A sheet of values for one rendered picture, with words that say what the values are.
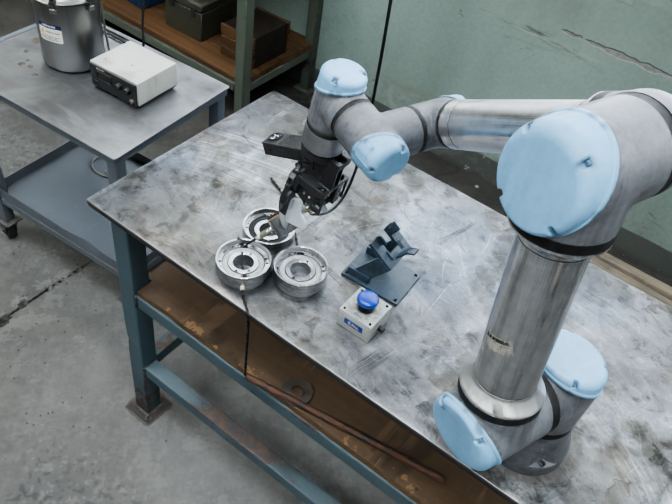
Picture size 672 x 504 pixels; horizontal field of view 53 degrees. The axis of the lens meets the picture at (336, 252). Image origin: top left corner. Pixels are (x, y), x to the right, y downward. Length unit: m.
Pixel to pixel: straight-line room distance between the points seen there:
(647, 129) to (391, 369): 0.66
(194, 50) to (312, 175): 1.94
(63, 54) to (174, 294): 0.79
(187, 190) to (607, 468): 0.97
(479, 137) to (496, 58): 1.79
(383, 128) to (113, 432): 1.33
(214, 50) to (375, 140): 2.13
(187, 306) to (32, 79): 0.83
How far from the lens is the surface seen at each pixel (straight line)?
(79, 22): 2.00
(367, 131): 0.99
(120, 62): 1.97
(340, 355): 1.21
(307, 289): 1.25
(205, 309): 1.57
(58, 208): 2.34
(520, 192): 0.70
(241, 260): 1.31
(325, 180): 1.15
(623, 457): 1.27
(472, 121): 0.98
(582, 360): 1.04
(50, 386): 2.16
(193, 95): 1.98
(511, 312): 0.81
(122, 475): 1.99
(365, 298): 1.20
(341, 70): 1.05
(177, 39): 3.14
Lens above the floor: 1.77
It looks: 45 degrees down
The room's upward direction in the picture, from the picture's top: 11 degrees clockwise
